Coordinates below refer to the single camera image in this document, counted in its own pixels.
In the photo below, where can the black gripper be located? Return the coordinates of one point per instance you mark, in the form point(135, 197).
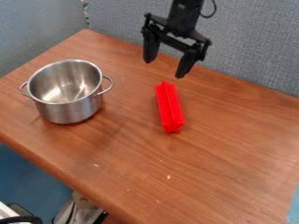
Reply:
point(176, 32)

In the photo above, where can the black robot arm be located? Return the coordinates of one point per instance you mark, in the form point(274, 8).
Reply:
point(183, 6)

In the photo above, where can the stainless steel pot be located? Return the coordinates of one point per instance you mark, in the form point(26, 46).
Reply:
point(67, 90)

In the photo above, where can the red star-shaped block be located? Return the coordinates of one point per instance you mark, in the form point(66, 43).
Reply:
point(170, 107)

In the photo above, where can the metal table leg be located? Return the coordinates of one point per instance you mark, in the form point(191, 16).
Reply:
point(79, 211)

